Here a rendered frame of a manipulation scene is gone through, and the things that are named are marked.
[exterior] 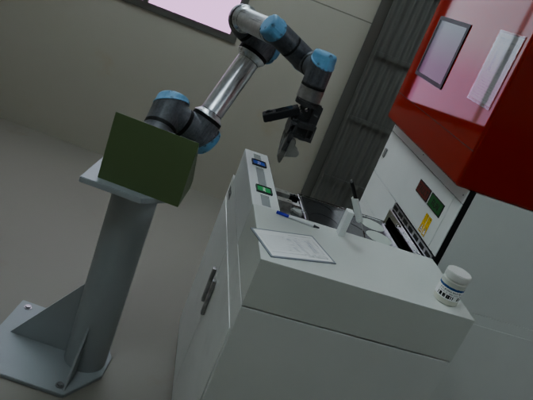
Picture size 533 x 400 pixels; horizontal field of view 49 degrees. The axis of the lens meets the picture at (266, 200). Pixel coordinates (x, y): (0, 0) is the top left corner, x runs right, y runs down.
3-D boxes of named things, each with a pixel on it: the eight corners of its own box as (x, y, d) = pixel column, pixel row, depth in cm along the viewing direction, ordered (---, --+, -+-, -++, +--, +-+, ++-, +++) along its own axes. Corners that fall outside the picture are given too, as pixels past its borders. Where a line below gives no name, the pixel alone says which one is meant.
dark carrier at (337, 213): (381, 223, 229) (382, 221, 229) (408, 267, 197) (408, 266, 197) (300, 197, 222) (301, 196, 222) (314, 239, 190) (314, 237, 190)
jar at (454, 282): (450, 296, 170) (465, 268, 166) (460, 309, 163) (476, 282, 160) (429, 290, 168) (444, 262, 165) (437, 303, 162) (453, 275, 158)
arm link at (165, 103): (138, 120, 205) (152, 90, 211) (167, 141, 212) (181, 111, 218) (156, 112, 196) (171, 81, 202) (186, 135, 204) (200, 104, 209)
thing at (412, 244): (383, 229, 237) (393, 209, 234) (417, 287, 197) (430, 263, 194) (379, 228, 237) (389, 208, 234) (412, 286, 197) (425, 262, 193)
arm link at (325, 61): (331, 51, 179) (343, 59, 172) (317, 86, 182) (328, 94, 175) (309, 44, 175) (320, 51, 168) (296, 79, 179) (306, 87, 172)
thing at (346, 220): (352, 235, 185) (369, 198, 180) (354, 241, 181) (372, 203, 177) (334, 230, 184) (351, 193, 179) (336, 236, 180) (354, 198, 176)
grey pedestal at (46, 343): (-35, 365, 209) (10, 159, 181) (22, 302, 251) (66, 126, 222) (101, 412, 212) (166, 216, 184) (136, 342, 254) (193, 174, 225)
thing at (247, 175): (255, 186, 237) (267, 155, 232) (265, 251, 187) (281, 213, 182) (233, 179, 235) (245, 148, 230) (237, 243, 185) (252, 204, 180)
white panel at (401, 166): (365, 201, 272) (401, 121, 258) (420, 297, 197) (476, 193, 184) (358, 199, 271) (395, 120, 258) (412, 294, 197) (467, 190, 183)
